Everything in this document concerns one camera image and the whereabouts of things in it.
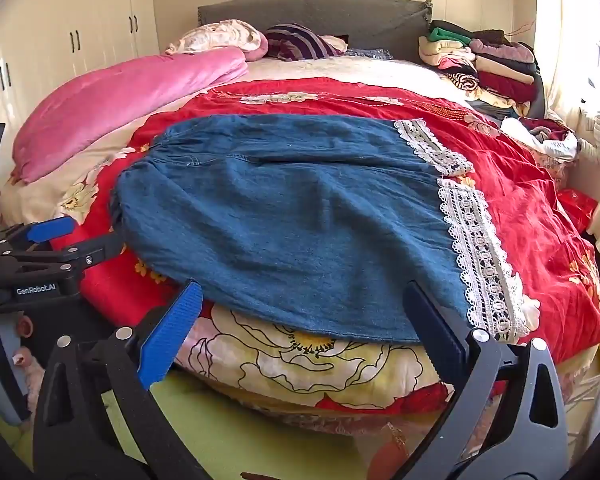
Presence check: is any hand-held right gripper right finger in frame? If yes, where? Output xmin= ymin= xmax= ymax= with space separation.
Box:
xmin=402 ymin=282 xmax=571 ymax=480

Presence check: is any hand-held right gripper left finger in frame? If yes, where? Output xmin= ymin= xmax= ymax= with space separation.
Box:
xmin=32 ymin=280 xmax=216 ymax=480

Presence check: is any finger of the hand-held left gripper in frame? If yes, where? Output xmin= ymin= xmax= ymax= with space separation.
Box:
xmin=0 ymin=216 xmax=77 ymax=256
xmin=10 ymin=232 xmax=127 ymax=273

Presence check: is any blue denim pants lace trim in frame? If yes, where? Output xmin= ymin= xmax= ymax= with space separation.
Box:
xmin=109 ymin=114 xmax=531 ymax=345

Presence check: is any person's left hand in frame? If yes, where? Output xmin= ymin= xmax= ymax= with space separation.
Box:
xmin=10 ymin=317 xmax=46 ymax=411

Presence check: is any green cloth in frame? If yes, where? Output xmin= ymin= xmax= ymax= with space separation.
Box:
xmin=92 ymin=367 xmax=386 ymax=480

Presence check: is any pink quilt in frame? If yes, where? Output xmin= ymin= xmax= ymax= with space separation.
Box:
xmin=12 ymin=47 xmax=251 ymax=184

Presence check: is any red floral blanket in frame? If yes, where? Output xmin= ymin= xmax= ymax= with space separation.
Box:
xmin=50 ymin=77 xmax=600 ymax=413

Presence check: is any red cloth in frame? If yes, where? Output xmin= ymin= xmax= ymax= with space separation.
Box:
xmin=557 ymin=189 xmax=599 ymax=233

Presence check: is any white wardrobe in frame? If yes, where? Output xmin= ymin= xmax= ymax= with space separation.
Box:
xmin=0 ymin=0 xmax=161 ymax=161

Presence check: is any heap of loose garments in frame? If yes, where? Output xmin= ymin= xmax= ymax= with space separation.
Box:
xmin=500 ymin=116 xmax=581 ymax=162

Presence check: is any floral pink pillow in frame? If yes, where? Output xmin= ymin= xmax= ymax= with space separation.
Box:
xmin=165 ymin=20 xmax=270 ymax=63

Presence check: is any pile of folded clothes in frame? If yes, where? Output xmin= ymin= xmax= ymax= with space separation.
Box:
xmin=419 ymin=20 xmax=546 ymax=118

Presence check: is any purple striped pillow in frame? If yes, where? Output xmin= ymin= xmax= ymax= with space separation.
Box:
xmin=265 ymin=23 xmax=348 ymax=62

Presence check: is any grey upholstered headboard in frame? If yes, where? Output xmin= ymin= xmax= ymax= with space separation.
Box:
xmin=197 ymin=0 xmax=433 ymax=63

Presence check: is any cream curtain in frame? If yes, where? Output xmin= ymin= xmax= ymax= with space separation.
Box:
xmin=532 ymin=0 xmax=600 ymax=126

